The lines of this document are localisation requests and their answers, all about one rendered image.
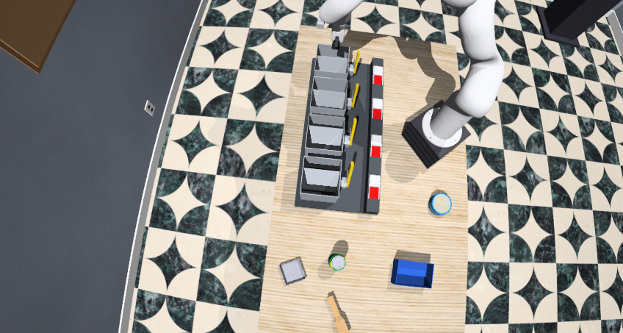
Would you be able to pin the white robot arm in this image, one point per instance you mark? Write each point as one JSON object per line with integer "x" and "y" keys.
{"x": 482, "y": 83}

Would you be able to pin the green and yellow drink can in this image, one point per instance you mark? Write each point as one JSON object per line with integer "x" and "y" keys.
{"x": 337, "y": 262}

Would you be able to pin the round tin with blue-rimmed lid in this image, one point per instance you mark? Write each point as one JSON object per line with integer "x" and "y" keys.
{"x": 440, "y": 204}

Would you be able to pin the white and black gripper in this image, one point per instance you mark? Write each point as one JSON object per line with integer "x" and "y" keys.
{"x": 338, "y": 32}

